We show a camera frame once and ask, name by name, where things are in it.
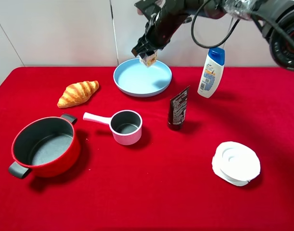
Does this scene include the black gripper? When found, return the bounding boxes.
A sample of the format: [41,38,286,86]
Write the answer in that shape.
[131,4,188,56]

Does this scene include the small yellow white box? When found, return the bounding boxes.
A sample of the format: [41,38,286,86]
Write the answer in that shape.
[139,50,157,67]

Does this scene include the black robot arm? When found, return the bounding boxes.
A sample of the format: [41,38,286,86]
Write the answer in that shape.
[131,0,294,71]

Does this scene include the light blue plate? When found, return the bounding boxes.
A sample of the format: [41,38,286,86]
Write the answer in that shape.
[113,58,172,98]

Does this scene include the black tube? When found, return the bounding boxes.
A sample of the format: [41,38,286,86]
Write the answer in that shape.
[167,86,190,130]

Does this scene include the white blue shampoo bottle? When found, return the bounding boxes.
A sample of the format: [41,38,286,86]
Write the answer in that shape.
[197,47,225,98]

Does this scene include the pink saucepan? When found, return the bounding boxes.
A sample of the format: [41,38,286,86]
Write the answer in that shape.
[83,110,142,145]

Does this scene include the croissant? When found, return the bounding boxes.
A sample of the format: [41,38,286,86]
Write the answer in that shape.
[57,81,100,108]

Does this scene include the red table cloth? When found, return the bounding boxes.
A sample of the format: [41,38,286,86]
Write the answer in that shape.
[0,67,294,231]

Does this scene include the white round lid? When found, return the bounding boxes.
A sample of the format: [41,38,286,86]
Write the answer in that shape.
[212,141,261,187]

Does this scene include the black cable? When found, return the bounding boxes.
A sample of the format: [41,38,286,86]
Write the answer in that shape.
[191,0,241,48]

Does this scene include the red pot with black handles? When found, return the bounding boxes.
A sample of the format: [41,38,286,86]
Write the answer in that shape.
[8,114,81,179]

